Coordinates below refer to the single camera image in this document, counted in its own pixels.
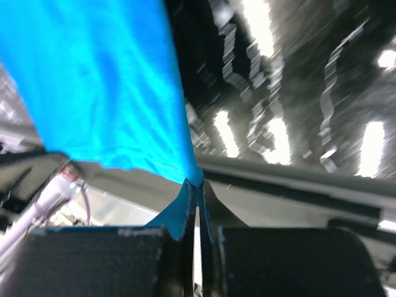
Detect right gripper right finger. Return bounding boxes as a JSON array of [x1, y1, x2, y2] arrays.
[[197, 181, 385, 296]]

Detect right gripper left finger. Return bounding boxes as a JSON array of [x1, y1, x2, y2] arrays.
[[1, 181, 196, 296]]

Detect blue t shirt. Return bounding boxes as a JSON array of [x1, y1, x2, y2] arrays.
[[1, 1, 204, 186]]

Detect black marble pattern mat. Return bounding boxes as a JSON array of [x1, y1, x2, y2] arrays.
[[166, 1, 395, 182]]

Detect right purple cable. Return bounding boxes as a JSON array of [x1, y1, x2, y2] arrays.
[[0, 182, 92, 248]]

